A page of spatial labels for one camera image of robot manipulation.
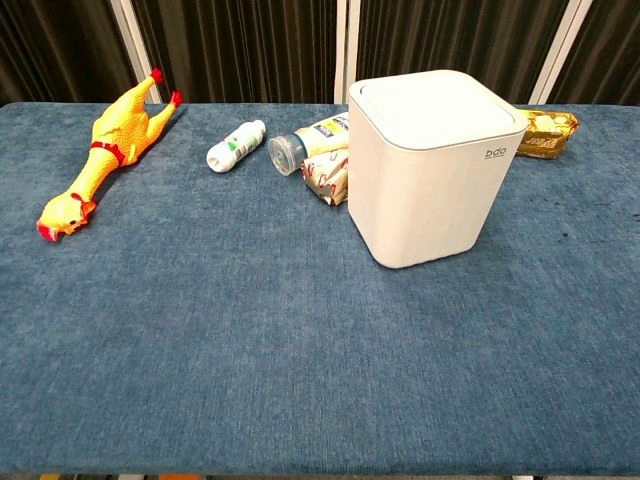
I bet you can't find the white red snack packet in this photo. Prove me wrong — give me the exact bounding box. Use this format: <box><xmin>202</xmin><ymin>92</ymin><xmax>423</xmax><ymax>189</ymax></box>
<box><xmin>300</xmin><ymin>148</ymin><xmax>350</xmax><ymax>206</ymax></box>

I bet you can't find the dark pleated curtain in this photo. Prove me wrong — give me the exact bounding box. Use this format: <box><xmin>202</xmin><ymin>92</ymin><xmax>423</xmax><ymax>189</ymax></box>
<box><xmin>0</xmin><ymin>0</ymin><xmax>640</xmax><ymax>107</ymax></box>

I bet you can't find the yellow rubber chicken toy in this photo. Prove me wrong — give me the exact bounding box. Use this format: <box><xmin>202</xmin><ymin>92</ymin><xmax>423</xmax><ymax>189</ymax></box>
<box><xmin>35</xmin><ymin>67</ymin><xmax>184</xmax><ymax>243</ymax></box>

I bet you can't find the white trash bin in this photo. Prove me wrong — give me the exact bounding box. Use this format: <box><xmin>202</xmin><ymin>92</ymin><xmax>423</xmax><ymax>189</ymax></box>
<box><xmin>347</xmin><ymin>69</ymin><xmax>529</xmax><ymax>270</ymax></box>

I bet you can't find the white frame post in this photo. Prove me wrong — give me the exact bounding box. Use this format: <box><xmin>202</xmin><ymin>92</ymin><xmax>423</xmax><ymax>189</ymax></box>
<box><xmin>528</xmin><ymin>0</ymin><xmax>596</xmax><ymax>106</ymax></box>
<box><xmin>333</xmin><ymin>0</ymin><xmax>362</xmax><ymax>105</ymax></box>
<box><xmin>108</xmin><ymin>0</ymin><xmax>162</xmax><ymax>105</ymax></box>

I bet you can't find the small white plastic bottle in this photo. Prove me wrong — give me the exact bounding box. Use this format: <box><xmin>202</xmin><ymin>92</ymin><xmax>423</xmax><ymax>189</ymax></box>
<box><xmin>206</xmin><ymin>119</ymin><xmax>267</xmax><ymax>174</ymax></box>

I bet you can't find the blue fabric table cover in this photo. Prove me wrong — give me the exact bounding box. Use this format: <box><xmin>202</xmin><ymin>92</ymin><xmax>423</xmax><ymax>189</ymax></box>
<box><xmin>0</xmin><ymin>102</ymin><xmax>640</xmax><ymax>476</ymax></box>

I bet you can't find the cream tube with clear cap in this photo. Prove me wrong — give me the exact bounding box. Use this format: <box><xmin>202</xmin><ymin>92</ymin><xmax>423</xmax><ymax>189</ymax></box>
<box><xmin>267</xmin><ymin>112</ymin><xmax>350</xmax><ymax>177</ymax></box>

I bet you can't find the gold foil snack package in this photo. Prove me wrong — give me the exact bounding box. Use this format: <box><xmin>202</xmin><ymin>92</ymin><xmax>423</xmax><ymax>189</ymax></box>
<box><xmin>514</xmin><ymin>109</ymin><xmax>580</xmax><ymax>161</ymax></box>

